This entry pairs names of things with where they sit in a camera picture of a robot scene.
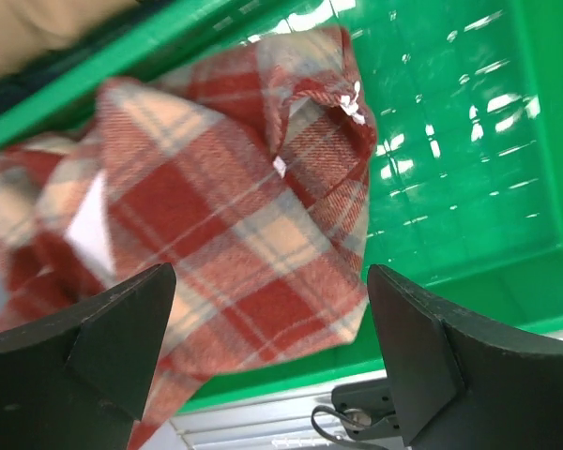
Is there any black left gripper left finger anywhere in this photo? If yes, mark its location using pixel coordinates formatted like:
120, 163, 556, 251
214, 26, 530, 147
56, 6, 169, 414
0, 263, 175, 449

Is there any red plaid skirt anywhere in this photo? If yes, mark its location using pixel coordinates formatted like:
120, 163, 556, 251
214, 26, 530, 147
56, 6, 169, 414
0, 25, 377, 449

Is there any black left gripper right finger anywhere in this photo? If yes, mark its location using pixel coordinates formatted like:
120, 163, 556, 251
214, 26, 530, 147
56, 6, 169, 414
367, 265, 563, 449

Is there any aluminium rail frame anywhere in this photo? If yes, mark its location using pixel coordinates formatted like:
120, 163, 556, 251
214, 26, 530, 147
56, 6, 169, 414
168, 369, 407, 450

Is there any green plastic crate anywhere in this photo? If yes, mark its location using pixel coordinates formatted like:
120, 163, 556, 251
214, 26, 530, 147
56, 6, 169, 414
0, 0, 563, 413

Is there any dark green folded garment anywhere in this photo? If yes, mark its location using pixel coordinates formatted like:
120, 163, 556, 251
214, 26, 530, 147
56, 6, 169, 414
0, 0, 170, 128

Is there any tan folded skirt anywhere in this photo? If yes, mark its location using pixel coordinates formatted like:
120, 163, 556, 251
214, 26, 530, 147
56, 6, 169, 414
0, 0, 139, 78

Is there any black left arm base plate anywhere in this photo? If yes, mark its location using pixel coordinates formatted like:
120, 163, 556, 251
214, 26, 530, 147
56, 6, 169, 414
311, 378, 401, 446

